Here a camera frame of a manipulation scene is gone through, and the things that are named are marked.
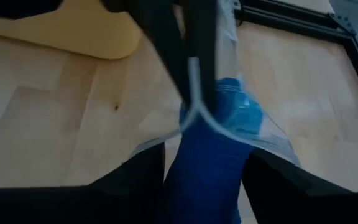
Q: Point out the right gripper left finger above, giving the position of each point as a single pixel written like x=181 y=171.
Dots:
x=89 y=205

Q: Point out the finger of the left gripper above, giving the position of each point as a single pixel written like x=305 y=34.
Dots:
x=205 y=37
x=166 y=37

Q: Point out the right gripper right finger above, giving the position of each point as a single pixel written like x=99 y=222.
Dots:
x=297 y=199

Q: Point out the clear plastic bag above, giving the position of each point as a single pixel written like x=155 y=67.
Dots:
x=226 y=40

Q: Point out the blue elastic bandage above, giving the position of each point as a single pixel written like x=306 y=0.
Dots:
x=204 y=165

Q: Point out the yellow plastic bin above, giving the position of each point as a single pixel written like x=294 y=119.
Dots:
x=73 y=34

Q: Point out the black aluminium table frame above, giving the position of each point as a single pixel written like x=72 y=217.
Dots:
x=291 y=17

